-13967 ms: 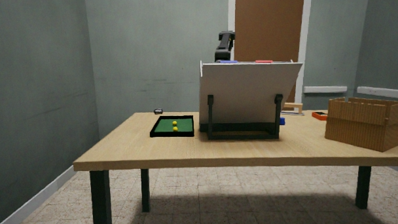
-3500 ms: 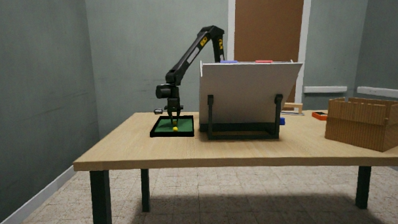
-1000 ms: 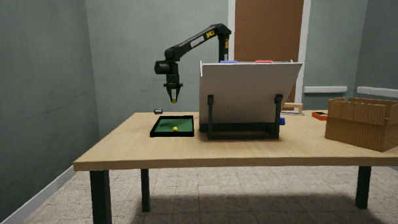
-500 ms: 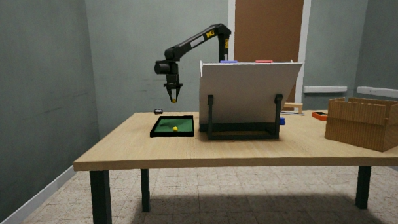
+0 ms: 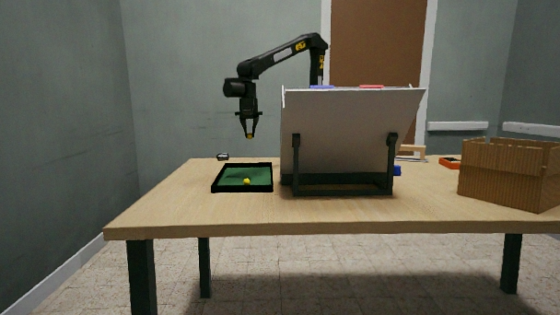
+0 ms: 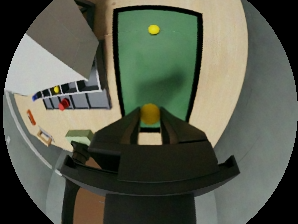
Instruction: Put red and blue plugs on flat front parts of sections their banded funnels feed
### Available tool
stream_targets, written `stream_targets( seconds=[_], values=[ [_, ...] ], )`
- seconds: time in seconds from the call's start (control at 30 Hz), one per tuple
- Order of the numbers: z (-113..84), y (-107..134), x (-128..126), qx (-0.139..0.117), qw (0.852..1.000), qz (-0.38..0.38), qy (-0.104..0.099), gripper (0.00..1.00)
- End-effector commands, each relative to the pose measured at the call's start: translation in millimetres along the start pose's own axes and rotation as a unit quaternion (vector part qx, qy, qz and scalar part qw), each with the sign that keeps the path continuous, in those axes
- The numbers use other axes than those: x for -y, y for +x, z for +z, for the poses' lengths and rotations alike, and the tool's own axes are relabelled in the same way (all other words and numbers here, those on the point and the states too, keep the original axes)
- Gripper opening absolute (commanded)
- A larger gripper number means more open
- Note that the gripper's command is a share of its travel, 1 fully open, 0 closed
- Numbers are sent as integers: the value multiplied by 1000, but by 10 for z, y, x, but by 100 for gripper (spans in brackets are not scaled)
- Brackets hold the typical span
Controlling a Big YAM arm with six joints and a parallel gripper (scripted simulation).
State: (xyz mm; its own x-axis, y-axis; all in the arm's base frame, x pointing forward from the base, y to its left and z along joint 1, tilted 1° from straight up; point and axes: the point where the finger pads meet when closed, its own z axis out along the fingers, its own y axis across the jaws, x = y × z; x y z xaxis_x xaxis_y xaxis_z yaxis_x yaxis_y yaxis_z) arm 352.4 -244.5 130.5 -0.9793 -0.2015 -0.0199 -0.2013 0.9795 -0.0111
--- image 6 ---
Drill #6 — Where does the blue round plug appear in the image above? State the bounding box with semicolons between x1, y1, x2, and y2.
32;93;37;102

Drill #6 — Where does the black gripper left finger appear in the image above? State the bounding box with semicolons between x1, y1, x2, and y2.
91;107;141;144

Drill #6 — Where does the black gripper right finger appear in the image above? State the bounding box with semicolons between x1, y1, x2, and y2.
160;107;209;144

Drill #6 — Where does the red plug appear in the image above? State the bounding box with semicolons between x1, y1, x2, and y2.
58;98;70;111

